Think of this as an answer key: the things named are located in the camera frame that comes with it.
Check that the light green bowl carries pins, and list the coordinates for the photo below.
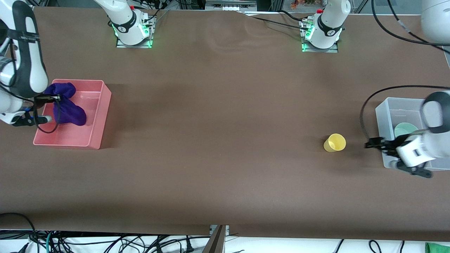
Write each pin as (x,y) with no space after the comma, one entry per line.
(404,129)

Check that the purple cloth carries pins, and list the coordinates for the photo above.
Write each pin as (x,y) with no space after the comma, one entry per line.
(70,112)

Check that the yellow cup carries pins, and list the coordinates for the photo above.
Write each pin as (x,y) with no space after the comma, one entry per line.
(335,143)

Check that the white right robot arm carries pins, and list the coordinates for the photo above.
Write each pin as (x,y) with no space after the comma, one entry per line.
(31,63)

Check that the green cloth scrap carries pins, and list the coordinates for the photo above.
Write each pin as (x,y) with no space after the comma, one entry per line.
(437,248)

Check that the clear plastic bin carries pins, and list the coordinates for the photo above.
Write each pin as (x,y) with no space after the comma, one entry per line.
(386,116)

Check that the pink plastic bin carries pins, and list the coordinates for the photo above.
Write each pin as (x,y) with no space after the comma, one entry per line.
(91,130)

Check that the white power strip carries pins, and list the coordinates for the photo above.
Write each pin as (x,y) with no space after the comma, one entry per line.
(230,5)

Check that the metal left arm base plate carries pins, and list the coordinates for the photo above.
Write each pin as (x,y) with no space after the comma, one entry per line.
(335,49)

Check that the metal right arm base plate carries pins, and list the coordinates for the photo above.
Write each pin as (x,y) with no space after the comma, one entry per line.
(149,42)

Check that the metal frame post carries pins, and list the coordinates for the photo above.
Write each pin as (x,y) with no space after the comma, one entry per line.
(216,240)

